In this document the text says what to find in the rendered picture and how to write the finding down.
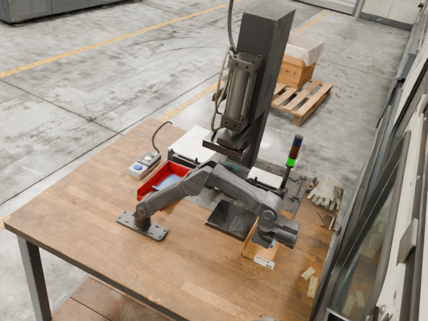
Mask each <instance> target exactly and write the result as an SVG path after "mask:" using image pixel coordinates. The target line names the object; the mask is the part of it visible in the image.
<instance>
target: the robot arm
mask: <svg viewBox="0 0 428 321"><path fill-rule="evenodd" d="M220 160H221V158H219V157H217V156H213V157H211V158H210V159H208V160H206V161H205V162H203V163H202V164H200V165H198V166H197V167H196V168H195V169H193V170H192V171H189V172H188V173H187V175H186V176H184V177H183V178H181V179H180V180H178V181H177V182H175V183H173V184H171V185H169V186H167V187H165V188H164V189H162V190H159V191H156V192H154V191H151V192H150V193H148V194H147V195H146V196H145V197H144V198H143V199H142V200H141V201H140V202H139V203H138V204H137V205H136V209H135V210H134V213H133V212H131V211H129V210H124V211H123V212H122V213H121V214H120V215H119V216H118V217H117V218H116V222H117V223H119V224H121V225H123V226H125V227H128V228H130V229H132V230H134V231H136V232H138V233H140V234H142V235H144V236H146V237H148V238H150V239H152V240H154V241H157V242H160V241H161V240H162V239H163V238H164V237H165V235H166V234H167V233H168V228H166V227H163V226H161V225H159V224H156V223H155V222H152V221H151V216H152V215H154V214H155V213H156V212H157V211H159V210H160V209H161V208H163V207H165V206H167V205H169V204H171V203H173V202H175V201H177V200H179V199H181V198H183V197H188V196H191V197H192V196H198V195H199V194H200V193H201V191H202V190H203V189H204V187H205V186H206V184H208V185H211V186H213V187H216V188H218V189H220V190H223V191H224V192H226V193H227V194H229V195H230V196H232V197H234V198H236V199H237V200H239V201H241V202H242V203H243V204H245V205H246V206H247V207H249V209H250V210H252V211H253V212H255V215H257V216H258V217H259V219H258V222H257V227H256V228H255V230H254V233H253V236H252V238H251V242H253V243H256V244H258V245H260V246H263V247H264V248H266V249H268V248H269V247H270V246H271V244H272V242H273V240H274V239H276V240H277V242H279V243H281V244H283V245H285V246H286V247H289V248H291V249H293V248H294V246H295V243H296V241H297V239H298V236H299V235H297V233H298V231H299V227H300V223H298V222H295V221H293V220H290V219H288V218H286V216H284V215H281V214H280V212H281V209H282V207H283V201H282V199H281V198H280V197H279V196H277V195H276V194H274V193H272V192H270V191H267V192H266V191H265V190H263V189H259V188H257V187H255V186H253V185H251V184H249V183H248V182H246V181H244V180H242V179H241V178H239V177H238V176H236V175H234V174H233V173H231V172H230V171H228V170H227V169H226V168H225V167H224V166H223V165H221V164H219V162H220Z"/></svg>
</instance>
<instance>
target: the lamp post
mask: <svg viewBox="0 0 428 321"><path fill-rule="evenodd" d="M294 137H295V138H296V139H304V137H303V135H301V134H296V135H295V136H294ZM285 165H286V167H287V168H286V171H285V174H284V177H283V181H282V184H281V185H280V187H279V189H281V190H283V189H287V191H286V193H287V192H288V191H289V189H288V188H287V187H286V186H285V185H286V182H287V179H288V177H289V173H290V170H291V168H294V166H289V165H288V164H287V163H286V164H285ZM281 190H280V191H281Z"/></svg>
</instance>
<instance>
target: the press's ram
mask: <svg viewBox="0 0 428 321"><path fill-rule="evenodd" d="M255 122H256V121H255ZM255 122H254V123H253V124H249V123H247V126H246V127H245V128H244V129H243V130H242V131H241V133H240V134H236V132H235V131H232V130H229V129H226V128H225V129H224V131H223V132H218V131H216V132H213V131H211V132H210V133H209V134H208V135H207V136H206V137H205V138H204V139H203V142H202V147H205V148H207V149H210V150H213V151H215V152H218V153H221V154H223V155H226V156H228V157H231V158H233V159H236V160H238V161H241V160H242V159H243V157H244V156H245V155H246V153H247V152H248V151H249V148H250V143H248V142H246V141H244V140H242V139H243V138H244V137H245V135H246V134H247V133H248V132H249V130H250V129H251V128H252V127H253V126H254V124H255Z"/></svg>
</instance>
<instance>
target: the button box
mask: <svg viewBox="0 0 428 321"><path fill-rule="evenodd" d="M166 123H170V124H171V125H173V124H172V122H170V121H167V122H164V123H163V124H162V125H161V126H160V127H159V128H158V129H157V130H156V131H155V132H154V134H153V136H152V144H153V147H154V148H155V149H156V150H157V151H158V152H152V151H149V152H147V153H146V154H145V155H144V156H142V158H140V159H139V160H138V161H137V162H138V163H140V164H142V165H144V166H147V167H148V171H149V170H151V169H152V168H153V167H154V166H155V165H156V164H157V163H158V162H160V161H161V155H159V149H158V148H157V147H156V146H155V145H154V142H153V138H154V136H155V134H156V132H157V131H158V130H159V129H160V128H161V127H162V126H163V125H164V124H166ZM150 153H153V154H154V155H155V157H151V160H145V157H146V156H148V154H150Z"/></svg>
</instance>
